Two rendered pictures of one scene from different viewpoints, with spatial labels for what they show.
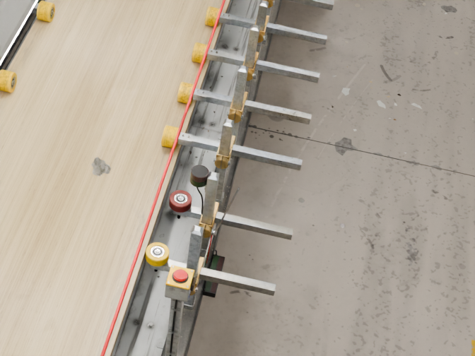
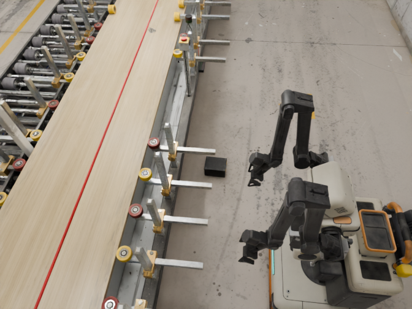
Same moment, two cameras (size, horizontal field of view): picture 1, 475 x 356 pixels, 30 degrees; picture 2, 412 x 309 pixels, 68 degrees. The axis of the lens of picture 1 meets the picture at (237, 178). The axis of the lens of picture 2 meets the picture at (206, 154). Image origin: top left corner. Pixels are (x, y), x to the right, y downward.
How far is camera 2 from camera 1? 97 cm
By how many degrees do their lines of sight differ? 6
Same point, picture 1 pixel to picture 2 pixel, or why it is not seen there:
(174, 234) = not seen: hidden behind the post
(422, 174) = (279, 45)
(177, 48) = not seen: outside the picture
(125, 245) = (165, 51)
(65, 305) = (144, 72)
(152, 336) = (181, 89)
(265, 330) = (227, 100)
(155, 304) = (181, 80)
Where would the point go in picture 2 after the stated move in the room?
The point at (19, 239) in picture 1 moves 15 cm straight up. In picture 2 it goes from (124, 55) to (119, 39)
